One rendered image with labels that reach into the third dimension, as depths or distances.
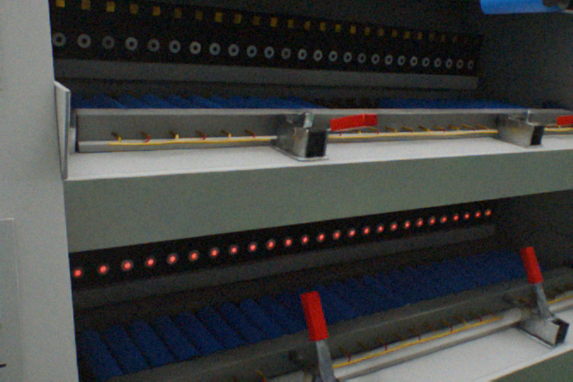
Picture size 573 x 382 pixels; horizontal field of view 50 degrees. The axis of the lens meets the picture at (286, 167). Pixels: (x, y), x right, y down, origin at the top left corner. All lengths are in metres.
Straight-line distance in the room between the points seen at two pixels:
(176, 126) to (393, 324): 0.27
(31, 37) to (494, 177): 0.41
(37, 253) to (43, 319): 0.04
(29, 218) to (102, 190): 0.04
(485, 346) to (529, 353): 0.04
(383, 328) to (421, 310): 0.05
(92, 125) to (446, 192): 0.30
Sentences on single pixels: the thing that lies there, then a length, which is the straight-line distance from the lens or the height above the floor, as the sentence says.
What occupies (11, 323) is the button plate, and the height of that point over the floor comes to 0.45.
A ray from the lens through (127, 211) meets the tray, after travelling 0.38.
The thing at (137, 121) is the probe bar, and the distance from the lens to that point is 0.43.
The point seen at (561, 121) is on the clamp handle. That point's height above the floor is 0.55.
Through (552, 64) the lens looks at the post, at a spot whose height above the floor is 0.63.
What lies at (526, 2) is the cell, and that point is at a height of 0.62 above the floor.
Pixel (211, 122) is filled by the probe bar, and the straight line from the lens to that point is 0.45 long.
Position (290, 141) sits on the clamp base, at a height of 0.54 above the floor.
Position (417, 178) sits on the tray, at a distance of 0.52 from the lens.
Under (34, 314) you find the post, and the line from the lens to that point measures 0.36.
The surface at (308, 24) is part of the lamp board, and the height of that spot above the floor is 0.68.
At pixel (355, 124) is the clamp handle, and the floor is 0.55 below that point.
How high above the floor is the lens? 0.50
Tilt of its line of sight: 3 degrees up
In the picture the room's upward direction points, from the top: 6 degrees counter-clockwise
